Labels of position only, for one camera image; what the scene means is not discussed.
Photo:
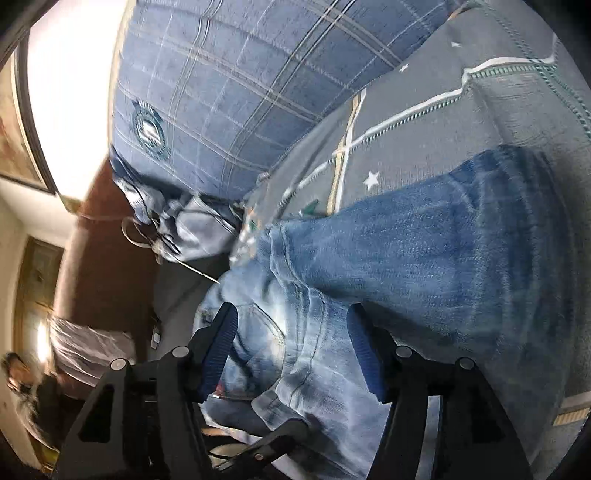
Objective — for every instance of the framed wall painting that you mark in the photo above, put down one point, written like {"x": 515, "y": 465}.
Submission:
{"x": 22, "y": 157}

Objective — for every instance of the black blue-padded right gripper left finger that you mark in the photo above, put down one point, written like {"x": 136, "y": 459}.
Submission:
{"x": 185, "y": 380}

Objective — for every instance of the blue plaid pillow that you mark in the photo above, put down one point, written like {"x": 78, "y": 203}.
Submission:
{"x": 211, "y": 94}

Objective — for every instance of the grey patterned bed sheet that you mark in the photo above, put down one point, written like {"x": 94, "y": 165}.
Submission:
{"x": 495, "y": 75}

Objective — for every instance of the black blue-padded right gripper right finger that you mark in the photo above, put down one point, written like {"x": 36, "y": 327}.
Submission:
{"x": 397, "y": 376}

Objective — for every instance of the pink striped cloth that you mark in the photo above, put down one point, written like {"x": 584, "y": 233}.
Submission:
{"x": 84, "y": 353}

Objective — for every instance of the light blue denim jeans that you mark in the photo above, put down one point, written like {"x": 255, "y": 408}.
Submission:
{"x": 478, "y": 262}

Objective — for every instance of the brown upholstered headboard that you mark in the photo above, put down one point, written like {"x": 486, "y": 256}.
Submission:
{"x": 104, "y": 281}

